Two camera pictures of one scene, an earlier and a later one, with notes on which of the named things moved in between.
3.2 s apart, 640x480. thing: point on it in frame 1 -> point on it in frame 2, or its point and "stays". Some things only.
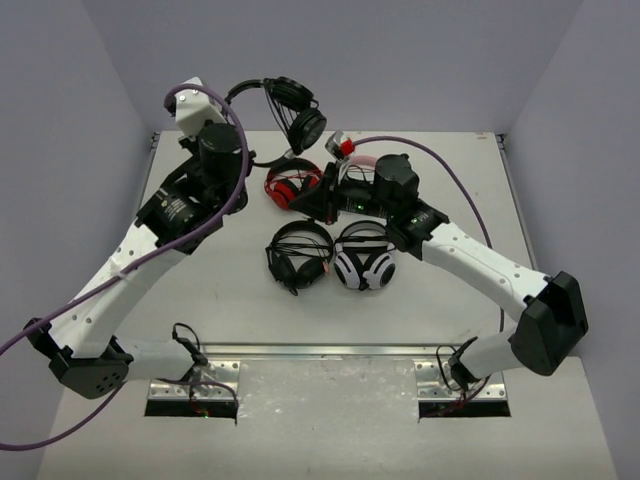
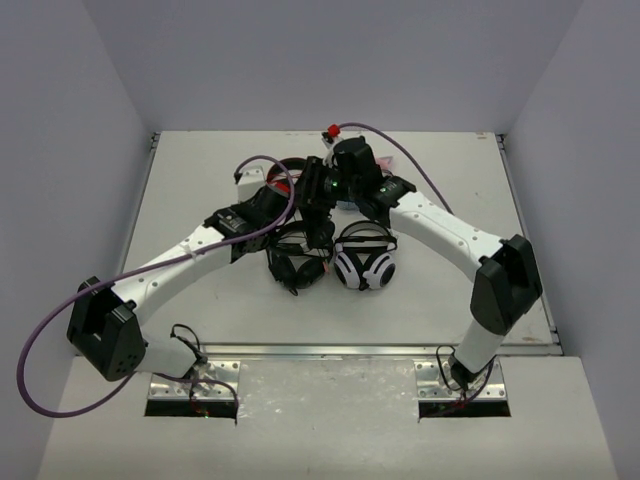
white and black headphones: (364, 255) stays
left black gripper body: (245, 156) -> (273, 198)
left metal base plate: (208, 380) stays
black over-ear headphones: (299, 253) stays
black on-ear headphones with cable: (293, 103) -> (319, 229)
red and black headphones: (290, 178) stays
